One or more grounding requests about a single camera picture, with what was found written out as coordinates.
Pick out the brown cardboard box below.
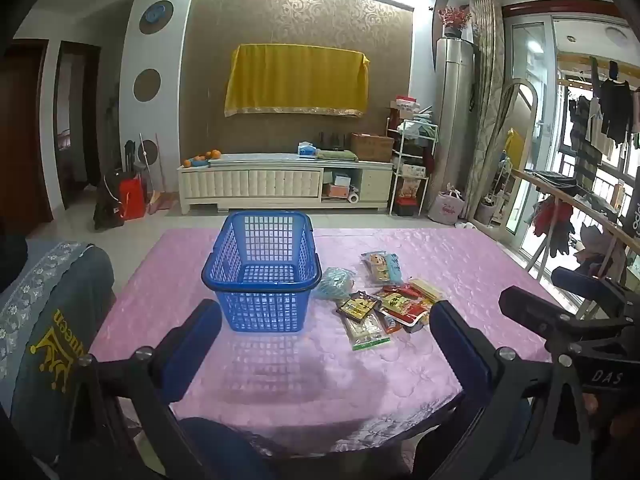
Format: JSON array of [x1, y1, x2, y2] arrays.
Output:
[[349, 132, 396, 163]]

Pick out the white metal shelf rack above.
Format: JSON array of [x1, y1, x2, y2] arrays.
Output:
[[387, 95, 440, 217]]

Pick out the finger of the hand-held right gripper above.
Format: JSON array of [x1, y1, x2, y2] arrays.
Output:
[[550, 266, 640, 320], [498, 285, 636, 356]]

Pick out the yellow cloth cover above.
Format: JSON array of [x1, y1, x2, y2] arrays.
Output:
[[223, 43, 371, 119]]

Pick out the red gloves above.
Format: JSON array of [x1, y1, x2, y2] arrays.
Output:
[[531, 195, 577, 256]]

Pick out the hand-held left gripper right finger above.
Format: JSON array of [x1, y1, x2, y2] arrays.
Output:
[[429, 300, 601, 480]]

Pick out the brown wooden door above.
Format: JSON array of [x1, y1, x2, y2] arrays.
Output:
[[0, 40, 53, 236]]

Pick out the light blue biscuit packet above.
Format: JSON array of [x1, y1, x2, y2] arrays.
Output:
[[361, 251, 405, 288]]

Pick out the patterned beige curtain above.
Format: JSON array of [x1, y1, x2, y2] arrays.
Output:
[[467, 0, 506, 221]]

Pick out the pink quilted table cover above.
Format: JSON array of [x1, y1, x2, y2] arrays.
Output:
[[87, 227, 566, 456]]

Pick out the teal net snack packet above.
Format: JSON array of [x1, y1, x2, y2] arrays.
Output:
[[316, 267, 357, 301]]

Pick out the standing air conditioner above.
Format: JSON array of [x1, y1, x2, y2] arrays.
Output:
[[431, 37, 476, 211]]

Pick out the red bag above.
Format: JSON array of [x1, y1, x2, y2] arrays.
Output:
[[118, 172, 147, 221]]

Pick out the white TV cabinet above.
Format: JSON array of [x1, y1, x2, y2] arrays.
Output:
[[177, 152, 396, 215]]

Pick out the blue plastic basket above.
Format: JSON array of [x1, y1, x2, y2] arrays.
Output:
[[201, 211, 322, 333]]

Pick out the hanging clothes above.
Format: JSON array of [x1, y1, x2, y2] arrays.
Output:
[[567, 57, 640, 176]]

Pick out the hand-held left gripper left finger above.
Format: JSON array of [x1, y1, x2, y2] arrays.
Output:
[[60, 299, 223, 480]]

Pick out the arched standing mirror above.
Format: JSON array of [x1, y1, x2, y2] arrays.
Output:
[[472, 78, 538, 236]]

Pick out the red snack packet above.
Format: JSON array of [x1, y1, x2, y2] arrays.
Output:
[[375, 284, 435, 333]]

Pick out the red flower vase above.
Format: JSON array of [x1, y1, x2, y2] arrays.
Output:
[[438, 6, 472, 39]]

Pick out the wooden rail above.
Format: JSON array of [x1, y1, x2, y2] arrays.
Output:
[[510, 167, 640, 281]]

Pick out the broom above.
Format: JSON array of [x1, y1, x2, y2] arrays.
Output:
[[147, 132, 176, 213]]

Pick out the dark brown snack packet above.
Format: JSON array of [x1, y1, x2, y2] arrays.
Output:
[[336, 292, 381, 323]]

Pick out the pink shopping bag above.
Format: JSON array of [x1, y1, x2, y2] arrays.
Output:
[[427, 187, 466, 226]]

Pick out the black bag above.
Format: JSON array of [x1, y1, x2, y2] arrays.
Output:
[[93, 170, 126, 231]]

